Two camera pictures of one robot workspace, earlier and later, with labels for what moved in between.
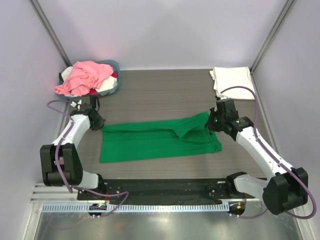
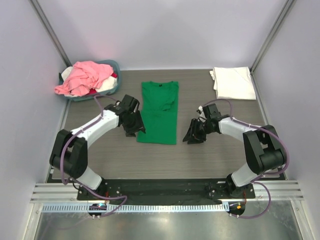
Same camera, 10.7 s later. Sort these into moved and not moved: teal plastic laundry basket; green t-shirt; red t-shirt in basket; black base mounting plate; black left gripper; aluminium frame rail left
Moved: black left gripper; green t-shirt
Not moved: red t-shirt in basket; aluminium frame rail left; black base mounting plate; teal plastic laundry basket
